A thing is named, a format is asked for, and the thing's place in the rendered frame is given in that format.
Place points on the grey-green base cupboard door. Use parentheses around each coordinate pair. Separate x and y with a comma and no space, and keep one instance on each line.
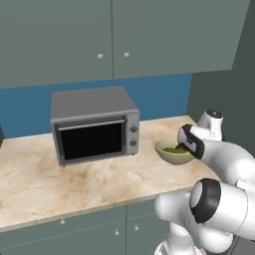
(142,239)
(83,244)

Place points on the black glass oven door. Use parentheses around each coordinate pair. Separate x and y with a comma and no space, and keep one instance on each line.
(91,141)

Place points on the dark grey tall cabinet panel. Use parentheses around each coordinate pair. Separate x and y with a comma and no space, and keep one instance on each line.
(222,89)

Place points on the cream bowl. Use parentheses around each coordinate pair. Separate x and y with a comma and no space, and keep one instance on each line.
(172,158)

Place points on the round white drawer knob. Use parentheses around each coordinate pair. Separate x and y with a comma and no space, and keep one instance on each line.
(62,221)

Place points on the dark green avocado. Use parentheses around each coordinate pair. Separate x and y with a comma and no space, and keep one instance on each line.
(184,151)

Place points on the round white cupboard knob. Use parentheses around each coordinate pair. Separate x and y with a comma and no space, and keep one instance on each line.
(100,56)
(126,55)
(117,232)
(136,227)

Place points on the grey round oven knob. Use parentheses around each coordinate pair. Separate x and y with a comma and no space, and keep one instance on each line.
(133,142)
(133,128)

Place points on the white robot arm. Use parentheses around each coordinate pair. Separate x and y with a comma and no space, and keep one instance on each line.
(229,205)

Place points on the grey toaster oven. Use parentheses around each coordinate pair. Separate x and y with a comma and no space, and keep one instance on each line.
(93,103)

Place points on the green cucumber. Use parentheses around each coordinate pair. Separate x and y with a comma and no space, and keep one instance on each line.
(170,150)

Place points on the grey-green drawer front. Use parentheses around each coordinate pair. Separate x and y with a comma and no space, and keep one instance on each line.
(139,209)
(40,232)

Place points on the grey-green wall cupboard door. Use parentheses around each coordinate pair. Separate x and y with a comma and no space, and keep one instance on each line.
(50,36)
(172,33)

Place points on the dark grey appliance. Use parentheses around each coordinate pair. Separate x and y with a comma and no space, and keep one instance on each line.
(1,136)

